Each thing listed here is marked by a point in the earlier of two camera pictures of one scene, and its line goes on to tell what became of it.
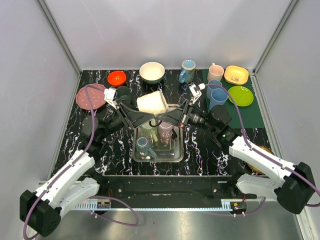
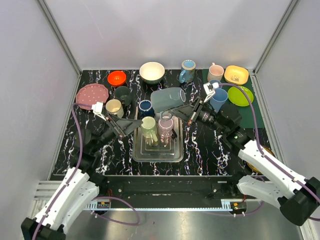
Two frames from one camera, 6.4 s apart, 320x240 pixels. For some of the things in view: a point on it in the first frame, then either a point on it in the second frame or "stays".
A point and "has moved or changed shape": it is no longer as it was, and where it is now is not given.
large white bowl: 151,72 stays
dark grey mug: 123,93 stays
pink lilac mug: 164,132 stays
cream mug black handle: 153,103 has moved or changed shape
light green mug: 149,131 stays
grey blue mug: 143,146 -> 163,99
